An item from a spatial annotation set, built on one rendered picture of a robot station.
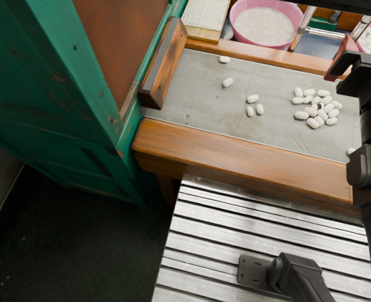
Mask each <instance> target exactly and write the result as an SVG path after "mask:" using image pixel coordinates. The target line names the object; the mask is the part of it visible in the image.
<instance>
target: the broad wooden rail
mask: <svg viewBox="0 0 371 302"><path fill-rule="evenodd" d="M130 149H131V151H132V153H133V155H134V157H135V160H136V161H137V163H138V166H139V167H140V169H141V170H143V171H148V172H151V173H155V174H159V175H162V176H167V177H171V178H174V179H178V180H182V176H183V173H186V174H190V175H193V176H198V177H202V178H205V179H209V180H214V181H217V182H221V183H226V184H229V185H233V186H237V187H240V188H245V189H248V190H252V191H256V192H260V193H264V194H268V195H272V196H276V197H279V198H284V199H287V200H291V201H296V202H299V203H303V204H307V205H310V206H315V207H319V208H322V209H327V210H331V211H334V212H338V213H343V214H346V215H350V216H354V217H357V218H361V217H360V209H358V208H355V207H353V196H352V186H351V185H349V184H348V182H347V179H346V165H345V164H340V163H337V162H332V161H328V160H325V159H319V158H315V157H312V156H307V155H302V154H299V153H294V152H289V151H286V150H282V149H277V148H274V147H269V146H264V145H261V144H256V143H251V142H248V141H243V140H239V139H236V138H231V137H226V136H223V135H218V134H213V133H210V132H206V131H200V130H197V129H193V128H188V127H185V126H180V125H175V124H172V123H167V122H163V121H159V120H155V119H150V118H146V117H145V118H144V119H142V120H141V121H140V123H139V124H138V127H137V130H136V132H135V135H134V138H133V139H132V142H131V145H130Z"/></svg>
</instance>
